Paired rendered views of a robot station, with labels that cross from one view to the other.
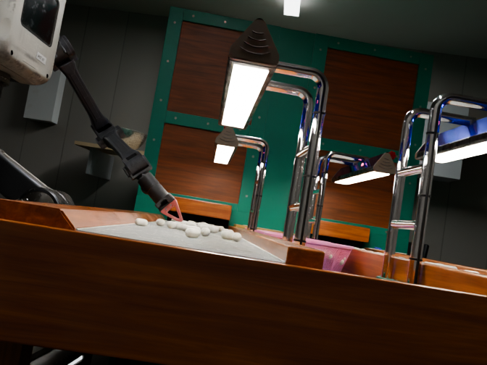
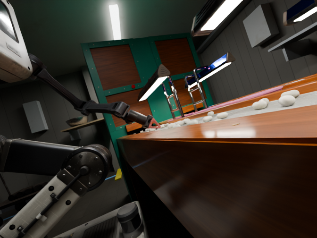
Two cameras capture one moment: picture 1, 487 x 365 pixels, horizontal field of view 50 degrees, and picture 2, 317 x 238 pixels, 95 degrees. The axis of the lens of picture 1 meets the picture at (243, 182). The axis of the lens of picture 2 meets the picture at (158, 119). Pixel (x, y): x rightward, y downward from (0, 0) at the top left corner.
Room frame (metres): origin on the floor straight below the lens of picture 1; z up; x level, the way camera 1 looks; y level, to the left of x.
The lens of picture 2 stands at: (1.00, 0.44, 0.80)
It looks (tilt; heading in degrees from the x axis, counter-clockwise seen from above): 1 degrees up; 343
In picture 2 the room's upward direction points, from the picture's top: 19 degrees counter-clockwise
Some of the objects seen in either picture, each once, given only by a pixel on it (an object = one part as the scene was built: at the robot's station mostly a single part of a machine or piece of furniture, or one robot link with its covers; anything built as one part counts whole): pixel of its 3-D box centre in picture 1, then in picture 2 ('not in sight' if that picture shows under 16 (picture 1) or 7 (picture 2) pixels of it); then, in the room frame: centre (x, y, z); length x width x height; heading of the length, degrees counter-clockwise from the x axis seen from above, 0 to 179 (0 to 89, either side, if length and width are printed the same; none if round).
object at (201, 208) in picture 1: (199, 208); (139, 124); (2.53, 0.19, 0.83); 0.30 x 0.06 x 0.07; 94
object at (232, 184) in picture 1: (281, 131); (149, 83); (2.85, -0.16, 1.31); 1.36 x 0.55 x 0.95; 94
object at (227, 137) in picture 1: (224, 146); (148, 87); (2.09, 0.10, 1.08); 0.62 x 0.08 x 0.07; 4
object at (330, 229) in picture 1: (338, 230); (191, 107); (2.57, -0.49, 0.83); 0.30 x 0.06 x 0.07; 94
